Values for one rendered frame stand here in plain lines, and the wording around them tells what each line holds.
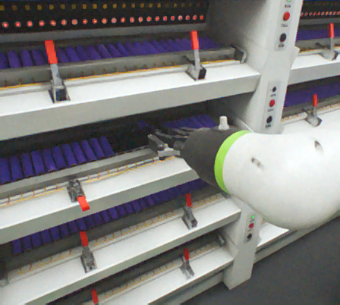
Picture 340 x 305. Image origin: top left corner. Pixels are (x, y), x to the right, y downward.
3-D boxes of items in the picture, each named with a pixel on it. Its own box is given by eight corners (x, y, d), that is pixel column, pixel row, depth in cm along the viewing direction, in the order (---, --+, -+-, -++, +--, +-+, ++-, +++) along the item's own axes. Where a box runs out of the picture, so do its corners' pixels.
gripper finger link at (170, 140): (193, 158, 51) (187, 160, 50) (159, 146, 60) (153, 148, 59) (191, 136, 50) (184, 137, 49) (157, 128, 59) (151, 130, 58)
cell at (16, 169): (20, 160, 58) (24, 183, 54) (10, 162, 58) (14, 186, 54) (18, 154, 57) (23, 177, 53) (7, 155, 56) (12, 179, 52)
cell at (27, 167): (30, 158, 59) (36, 180, 55) (20, 160, 58) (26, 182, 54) (29, 151, 58) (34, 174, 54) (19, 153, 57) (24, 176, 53)
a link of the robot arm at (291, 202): (301, 159, 24) (300, 266, 27) (379, 129, 30) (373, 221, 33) (206, 133, 36) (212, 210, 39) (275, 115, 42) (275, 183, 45)
